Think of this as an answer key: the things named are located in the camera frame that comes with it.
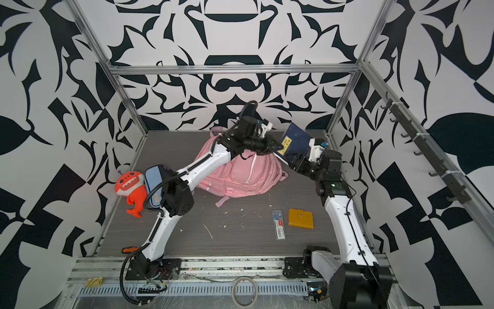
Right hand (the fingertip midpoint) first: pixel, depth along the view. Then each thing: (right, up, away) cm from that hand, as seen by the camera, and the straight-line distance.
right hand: (292, 155), depth 76 cm
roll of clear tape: (-19, -49, -6) cm, 53 cm away
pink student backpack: (-19, -10, +18) cm, 28 cm away
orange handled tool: (-65, -37, +1) cm, 75 cm away
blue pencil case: (-64, -10, +20) cm, 68 cm away
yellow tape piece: (-73, -45, -6) cm, 86 cm away
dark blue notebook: (+3, +5, +8) cm, 10 cm away
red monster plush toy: (-70, -13, +11) cm, 72 cm away
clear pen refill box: (-4, -30, +8) cm, 32 cm away
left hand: (-2, +5, +3) cm, 6 cm away
